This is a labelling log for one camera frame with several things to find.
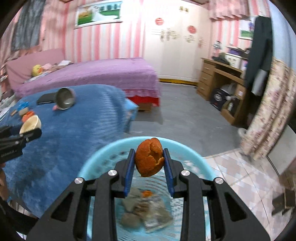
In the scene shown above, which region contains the yellow duck plush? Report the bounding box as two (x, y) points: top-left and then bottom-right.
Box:
(31, 64), (44, 77)

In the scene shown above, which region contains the white wardrobe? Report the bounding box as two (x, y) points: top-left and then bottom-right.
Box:
(144, 1), (211, 82)

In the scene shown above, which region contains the pink steel-lined mug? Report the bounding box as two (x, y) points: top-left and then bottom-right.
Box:
(53, 87), (76, 111)

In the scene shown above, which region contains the light blue plastic basket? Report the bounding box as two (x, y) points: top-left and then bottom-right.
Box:
(77, 136), (218, 241)

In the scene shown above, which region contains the trash in basket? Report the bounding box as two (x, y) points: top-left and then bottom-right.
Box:
(120, 188), (173, 233)

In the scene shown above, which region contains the black phone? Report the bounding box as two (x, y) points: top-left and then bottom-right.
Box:
(37, 92), (56, 104)

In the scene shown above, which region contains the wooden desk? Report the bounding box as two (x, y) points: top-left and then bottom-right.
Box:
(197, 58), (248, 126)

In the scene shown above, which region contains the blue plastic bag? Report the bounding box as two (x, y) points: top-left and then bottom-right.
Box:
(17, 101), (29, 111)

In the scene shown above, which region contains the floral curtain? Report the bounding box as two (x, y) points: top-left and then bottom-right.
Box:
(240, 58), (295, 161)

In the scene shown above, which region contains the orange peel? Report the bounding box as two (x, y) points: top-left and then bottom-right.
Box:
(135, 138), (165, 177)

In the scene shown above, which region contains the pink headboard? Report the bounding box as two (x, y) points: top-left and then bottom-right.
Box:
(5, 49), (65, 91)

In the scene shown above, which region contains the cardboard tape roll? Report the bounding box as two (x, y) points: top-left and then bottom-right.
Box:
(19, 115), (42, 134)

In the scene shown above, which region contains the purple bedspread bed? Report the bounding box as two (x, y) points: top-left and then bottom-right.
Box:
(12, 58), (161, 106)

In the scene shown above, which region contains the orange snack wrapper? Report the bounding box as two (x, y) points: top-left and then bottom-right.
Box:
(22, 110), (35, 123)

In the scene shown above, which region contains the dark hanging coat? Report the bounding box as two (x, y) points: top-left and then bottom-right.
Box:
(244, 15), (273, 96)

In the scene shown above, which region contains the left hand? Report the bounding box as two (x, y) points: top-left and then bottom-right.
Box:
(0, 163), (9, 201)

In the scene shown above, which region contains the framed wedding picture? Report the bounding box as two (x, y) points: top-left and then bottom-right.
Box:
(75, 1), (123, 28)

